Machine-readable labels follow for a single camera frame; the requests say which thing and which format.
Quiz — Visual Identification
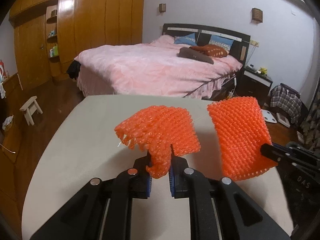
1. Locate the white bathroom scale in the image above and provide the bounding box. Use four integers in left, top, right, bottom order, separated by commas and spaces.
261, 109, 277, 124

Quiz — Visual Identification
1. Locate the dark patterned curtain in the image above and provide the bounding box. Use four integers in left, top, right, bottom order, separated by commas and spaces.
300, 82, 320, 152

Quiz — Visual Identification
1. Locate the plaid bag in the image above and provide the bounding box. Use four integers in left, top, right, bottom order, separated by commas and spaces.
270, 85, 302, 119

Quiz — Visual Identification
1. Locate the black white nightstand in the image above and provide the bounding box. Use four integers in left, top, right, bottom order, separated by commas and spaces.
236, 67, 273, 107

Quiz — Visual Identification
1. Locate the grey table cloth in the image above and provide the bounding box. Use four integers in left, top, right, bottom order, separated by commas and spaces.
21, 94, 295, 240

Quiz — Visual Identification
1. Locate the black bed headboard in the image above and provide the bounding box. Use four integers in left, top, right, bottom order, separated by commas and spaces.
162, 23, 251, 66

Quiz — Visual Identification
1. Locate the red dotted cushion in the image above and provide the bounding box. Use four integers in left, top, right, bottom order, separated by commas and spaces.
190, 44, 228, 58

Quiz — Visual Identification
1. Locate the right blue pillow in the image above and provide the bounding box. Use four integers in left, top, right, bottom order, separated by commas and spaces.
208, 35, 234, 52

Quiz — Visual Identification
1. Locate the blue pillow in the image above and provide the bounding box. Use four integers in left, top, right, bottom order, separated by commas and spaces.
208, 35, 234, 52
174, 33, 197, 46

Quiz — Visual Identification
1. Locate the small white stool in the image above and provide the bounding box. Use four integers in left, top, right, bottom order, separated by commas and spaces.
20, 96, 43, 126

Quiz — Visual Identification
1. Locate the brown cushion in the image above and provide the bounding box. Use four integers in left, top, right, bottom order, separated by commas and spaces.
178, 47, 214, 64

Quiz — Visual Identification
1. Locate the left blue pillow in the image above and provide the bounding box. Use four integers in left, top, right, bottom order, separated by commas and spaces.
174, 33, 197, 46

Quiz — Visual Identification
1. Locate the bed with pink cover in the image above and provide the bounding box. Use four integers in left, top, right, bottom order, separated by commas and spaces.
67, 35, 242, 99

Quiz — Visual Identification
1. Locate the wooden side desk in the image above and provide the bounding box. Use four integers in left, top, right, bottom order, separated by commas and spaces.
0, 73, 23, 205

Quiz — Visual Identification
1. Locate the wooden wardrobe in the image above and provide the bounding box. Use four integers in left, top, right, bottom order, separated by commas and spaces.
9, 0, 144, 90

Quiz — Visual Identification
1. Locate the white power strip cable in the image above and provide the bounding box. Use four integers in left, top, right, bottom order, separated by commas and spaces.
227, 76, 239, 99

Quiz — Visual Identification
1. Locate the right wall lamp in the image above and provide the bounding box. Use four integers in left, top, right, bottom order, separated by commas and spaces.
251, 8, 263, 24

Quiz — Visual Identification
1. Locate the wall lamp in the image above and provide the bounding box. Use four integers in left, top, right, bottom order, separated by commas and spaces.
158, 3, 166, 14
251, 8, 263, 24

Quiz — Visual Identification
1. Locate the left wall lamp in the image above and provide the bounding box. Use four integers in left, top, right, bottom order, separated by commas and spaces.
158, 3, 166, 14

